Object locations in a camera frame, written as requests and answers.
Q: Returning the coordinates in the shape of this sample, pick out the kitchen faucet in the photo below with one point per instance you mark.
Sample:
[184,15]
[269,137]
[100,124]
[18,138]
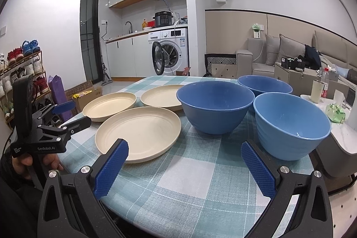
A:
[130,28]

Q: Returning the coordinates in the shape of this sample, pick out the teal checked tablecloth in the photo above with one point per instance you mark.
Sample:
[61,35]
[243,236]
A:
[200,187]

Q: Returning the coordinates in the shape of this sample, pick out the grey side cabinet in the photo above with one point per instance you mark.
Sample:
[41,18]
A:
[302,82]

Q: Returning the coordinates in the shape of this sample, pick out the light blue bowl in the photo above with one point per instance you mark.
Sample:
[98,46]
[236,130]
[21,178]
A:
[289,127]

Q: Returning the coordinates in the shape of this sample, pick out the white washing machine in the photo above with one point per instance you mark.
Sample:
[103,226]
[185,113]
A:
[169,51]

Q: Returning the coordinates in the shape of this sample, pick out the clear plastic bottle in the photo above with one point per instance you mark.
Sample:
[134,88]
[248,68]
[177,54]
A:
[325,82]

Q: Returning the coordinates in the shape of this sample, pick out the green tissue pack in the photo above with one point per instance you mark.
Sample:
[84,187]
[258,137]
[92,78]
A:
[335,113]

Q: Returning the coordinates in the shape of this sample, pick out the purple bag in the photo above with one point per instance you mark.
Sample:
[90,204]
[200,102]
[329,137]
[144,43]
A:
[58,94]

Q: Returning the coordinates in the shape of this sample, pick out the wooden shoe rack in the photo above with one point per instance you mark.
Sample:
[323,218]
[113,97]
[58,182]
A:
[23,80]

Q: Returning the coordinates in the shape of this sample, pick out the grey sofa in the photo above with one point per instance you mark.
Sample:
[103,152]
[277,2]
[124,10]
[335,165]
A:
[261,55]

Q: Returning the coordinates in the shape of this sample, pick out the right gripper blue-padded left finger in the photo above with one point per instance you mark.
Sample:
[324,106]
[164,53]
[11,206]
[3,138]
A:
[70,204]

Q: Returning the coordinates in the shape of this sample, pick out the dark blue large bowl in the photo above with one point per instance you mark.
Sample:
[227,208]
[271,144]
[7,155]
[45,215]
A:
[215,107]

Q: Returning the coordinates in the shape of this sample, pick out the black rice cooker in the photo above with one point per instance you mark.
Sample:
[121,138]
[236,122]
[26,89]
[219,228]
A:
[163,19]

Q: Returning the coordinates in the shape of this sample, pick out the cream tumbler cup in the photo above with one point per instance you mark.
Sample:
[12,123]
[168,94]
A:
[316,91]

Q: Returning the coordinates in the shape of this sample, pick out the black glass door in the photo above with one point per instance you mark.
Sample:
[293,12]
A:
[90,41]

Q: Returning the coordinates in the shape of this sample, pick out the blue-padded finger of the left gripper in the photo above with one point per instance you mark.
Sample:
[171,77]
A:
[71,128]
[52,110]

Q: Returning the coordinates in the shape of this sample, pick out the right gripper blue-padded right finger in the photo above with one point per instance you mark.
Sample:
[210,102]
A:
[312,216]

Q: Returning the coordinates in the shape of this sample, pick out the beige plate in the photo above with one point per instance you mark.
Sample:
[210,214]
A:
[149,132]
[104,107]
[162,97]

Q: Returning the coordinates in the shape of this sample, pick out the brown cardboard box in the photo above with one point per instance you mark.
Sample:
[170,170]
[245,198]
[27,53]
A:
[82,94]

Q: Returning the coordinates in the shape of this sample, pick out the white kitchen base cabinets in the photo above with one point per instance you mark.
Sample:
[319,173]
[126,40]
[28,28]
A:
[131,57]

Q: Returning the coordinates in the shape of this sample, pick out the white marble coffee table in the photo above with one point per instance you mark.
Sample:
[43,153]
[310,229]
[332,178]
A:
[335,158]

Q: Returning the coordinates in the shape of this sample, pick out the red cardboard box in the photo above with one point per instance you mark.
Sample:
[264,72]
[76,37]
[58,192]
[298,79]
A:
[185,72]

